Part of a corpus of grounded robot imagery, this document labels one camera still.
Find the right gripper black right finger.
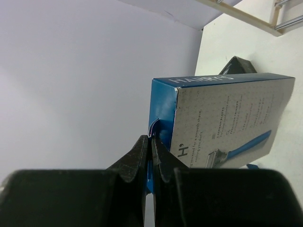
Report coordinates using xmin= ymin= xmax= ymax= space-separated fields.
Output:
xmin=151 ymin=138 xmax=303 ymax=227

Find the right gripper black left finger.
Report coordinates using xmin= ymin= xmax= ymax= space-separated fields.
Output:
xmin=0 ymin=135 xmax=149 ymax=227

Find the grey Harry's box blue razor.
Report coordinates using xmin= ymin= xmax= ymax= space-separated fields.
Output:
xmin=146 ymin=72 xmax=296 ymax=193

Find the green black Gillette Labs box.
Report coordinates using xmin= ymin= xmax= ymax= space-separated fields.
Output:
xmin=219 ymin=56 xmax=257 ymax=75

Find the white chrome-bar shelf rack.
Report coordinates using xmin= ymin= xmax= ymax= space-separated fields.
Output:
xmin=208 ymin=0 xmax=303 ymax=39

